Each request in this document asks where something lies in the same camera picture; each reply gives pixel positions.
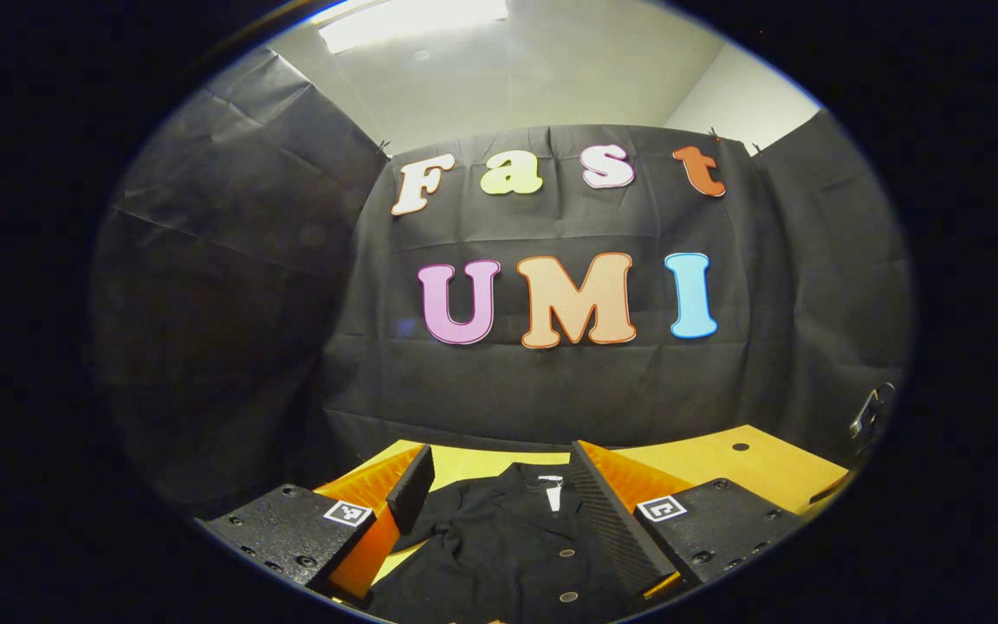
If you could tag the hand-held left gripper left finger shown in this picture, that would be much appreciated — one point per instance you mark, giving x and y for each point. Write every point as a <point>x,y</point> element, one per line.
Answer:
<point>412,490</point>

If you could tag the ceiling light panel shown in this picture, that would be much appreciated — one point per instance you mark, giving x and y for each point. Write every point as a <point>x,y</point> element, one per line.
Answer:
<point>412,22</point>

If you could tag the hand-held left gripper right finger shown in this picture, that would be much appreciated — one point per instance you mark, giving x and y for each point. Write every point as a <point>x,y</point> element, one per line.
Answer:
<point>616,529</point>

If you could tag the black buttoned jacket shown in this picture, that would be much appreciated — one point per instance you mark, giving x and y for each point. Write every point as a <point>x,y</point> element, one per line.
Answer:
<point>499,555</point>

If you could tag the black backdrop cloth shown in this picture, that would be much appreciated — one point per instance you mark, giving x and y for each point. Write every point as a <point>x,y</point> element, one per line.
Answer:
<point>551,399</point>

